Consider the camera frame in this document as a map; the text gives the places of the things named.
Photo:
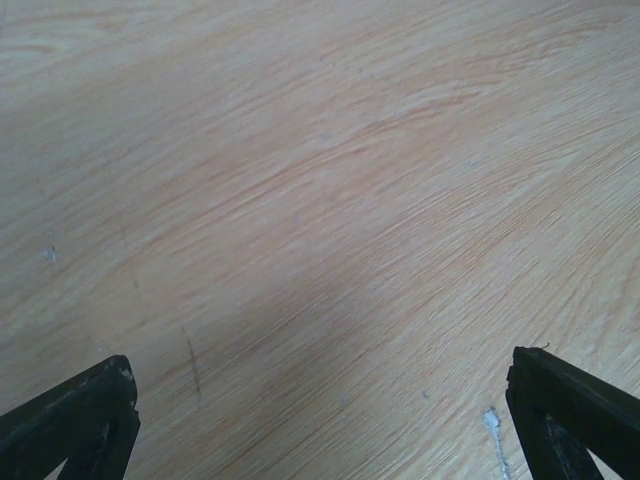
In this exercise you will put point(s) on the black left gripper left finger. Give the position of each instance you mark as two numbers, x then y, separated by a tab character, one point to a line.
86	426

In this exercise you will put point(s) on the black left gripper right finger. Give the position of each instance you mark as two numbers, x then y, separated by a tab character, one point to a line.
564	417

